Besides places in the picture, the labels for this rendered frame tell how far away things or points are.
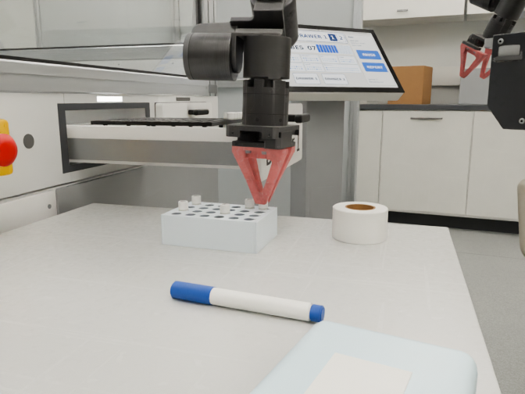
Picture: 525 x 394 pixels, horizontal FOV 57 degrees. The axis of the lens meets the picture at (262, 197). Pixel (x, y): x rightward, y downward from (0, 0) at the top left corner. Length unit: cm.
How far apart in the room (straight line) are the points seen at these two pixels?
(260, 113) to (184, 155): 21
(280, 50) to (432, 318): 34
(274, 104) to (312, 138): 117
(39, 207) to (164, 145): 21
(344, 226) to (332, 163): 120
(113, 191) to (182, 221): 40
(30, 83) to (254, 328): 54
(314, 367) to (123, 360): 15
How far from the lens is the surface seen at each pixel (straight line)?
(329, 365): 26
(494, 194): 376
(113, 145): 82
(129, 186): 102
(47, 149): 83
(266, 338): 38
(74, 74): 88
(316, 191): 178
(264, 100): 58
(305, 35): 180
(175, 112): 116
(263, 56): 58
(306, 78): 164
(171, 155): 77
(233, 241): 57
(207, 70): 60
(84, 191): 90
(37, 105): 82
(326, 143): 178
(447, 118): 369
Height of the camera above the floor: 94
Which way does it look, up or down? 11 degrees down
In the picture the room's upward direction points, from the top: straight up
